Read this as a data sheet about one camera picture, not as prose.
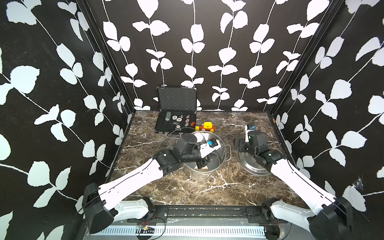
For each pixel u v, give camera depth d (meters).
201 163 0.61
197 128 1.10
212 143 0.56
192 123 1.11
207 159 0.59
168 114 1.14
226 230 0.70
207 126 1.05
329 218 0.38
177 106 1.15
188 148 0.52
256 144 0.60
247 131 0.72
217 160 0.95
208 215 0.75
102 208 0.38
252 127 0.70
